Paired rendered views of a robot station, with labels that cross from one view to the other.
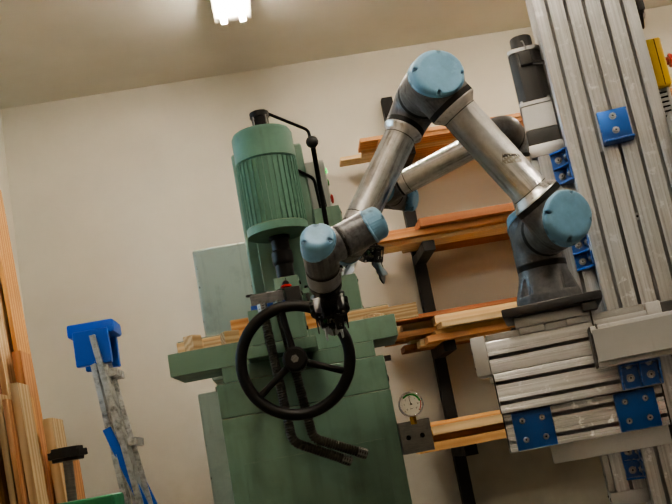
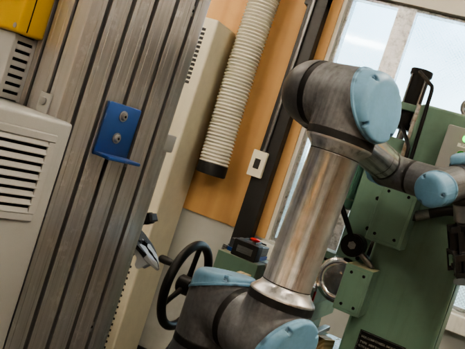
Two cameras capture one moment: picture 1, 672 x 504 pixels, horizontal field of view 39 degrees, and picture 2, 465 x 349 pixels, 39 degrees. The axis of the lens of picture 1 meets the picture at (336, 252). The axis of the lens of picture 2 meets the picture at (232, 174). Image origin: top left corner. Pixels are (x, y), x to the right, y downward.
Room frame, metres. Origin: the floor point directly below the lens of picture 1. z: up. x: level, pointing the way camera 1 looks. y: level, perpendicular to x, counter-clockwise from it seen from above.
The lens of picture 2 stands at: (3.20, -1.68, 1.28)
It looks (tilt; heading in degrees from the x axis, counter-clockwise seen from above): 3 degrees down; 115
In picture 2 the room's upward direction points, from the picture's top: 18 degrees clockwise
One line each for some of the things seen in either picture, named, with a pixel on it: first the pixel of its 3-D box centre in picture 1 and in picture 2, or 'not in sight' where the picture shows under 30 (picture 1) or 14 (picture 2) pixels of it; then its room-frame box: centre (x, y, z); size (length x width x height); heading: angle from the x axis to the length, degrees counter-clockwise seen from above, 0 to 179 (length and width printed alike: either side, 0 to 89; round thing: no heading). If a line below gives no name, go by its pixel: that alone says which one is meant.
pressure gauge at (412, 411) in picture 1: (411, 407); not in sight; (2.45, -0.11, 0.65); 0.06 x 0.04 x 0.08; 91
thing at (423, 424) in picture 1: (415, 436); not in sight; (2.52, -0.11, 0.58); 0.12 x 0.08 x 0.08; 1
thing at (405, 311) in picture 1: (311, 328); not in sight; (2.66, 0.11, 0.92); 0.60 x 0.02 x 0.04; 91
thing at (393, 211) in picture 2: (331, 233); (394, 215); (2.87, 0.00, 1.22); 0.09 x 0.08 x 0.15; 1
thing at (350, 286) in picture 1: (345, 296); (356, 289); (2.84, 0.00, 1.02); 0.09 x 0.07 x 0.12; 91
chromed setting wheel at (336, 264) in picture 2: not in sight; (339, 280); (2.79, 0.03, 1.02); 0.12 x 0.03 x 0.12; 1
